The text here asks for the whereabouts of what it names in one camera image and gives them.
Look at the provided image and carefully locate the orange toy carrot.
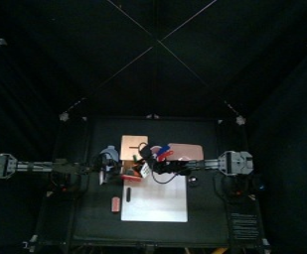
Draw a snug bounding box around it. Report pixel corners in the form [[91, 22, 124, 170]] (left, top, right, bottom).
[[131, 155, 146, 177]]

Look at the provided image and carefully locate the wooden drawer with red front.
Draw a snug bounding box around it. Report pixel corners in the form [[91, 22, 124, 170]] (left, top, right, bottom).
[[120, 160, 144, 183]]

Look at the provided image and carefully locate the red plastic utensil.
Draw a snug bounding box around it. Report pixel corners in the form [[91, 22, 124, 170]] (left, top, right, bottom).
[[158, 150, 175, 163]]

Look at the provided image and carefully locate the blue plastic utensil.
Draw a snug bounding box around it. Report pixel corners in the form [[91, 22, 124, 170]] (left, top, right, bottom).
[[158, 144, 172, 157]]

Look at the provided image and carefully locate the pink plastic tray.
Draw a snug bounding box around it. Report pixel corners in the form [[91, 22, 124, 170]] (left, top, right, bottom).
[[167, 142, 206, 162]]

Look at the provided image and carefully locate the white plastic cutting board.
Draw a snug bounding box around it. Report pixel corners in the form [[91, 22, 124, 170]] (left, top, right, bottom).
[[120, 172, 190, 223]]

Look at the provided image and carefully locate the red white striped block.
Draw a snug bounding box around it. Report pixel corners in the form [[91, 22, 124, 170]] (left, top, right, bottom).
[[111, 196, 121, 213]]

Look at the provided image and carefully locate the white text label sticker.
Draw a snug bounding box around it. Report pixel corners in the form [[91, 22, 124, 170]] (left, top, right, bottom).
[[231, 212, 259, 244]]

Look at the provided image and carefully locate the black cable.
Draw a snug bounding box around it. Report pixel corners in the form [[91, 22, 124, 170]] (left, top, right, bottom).
[[139, 142, 180, 185]]

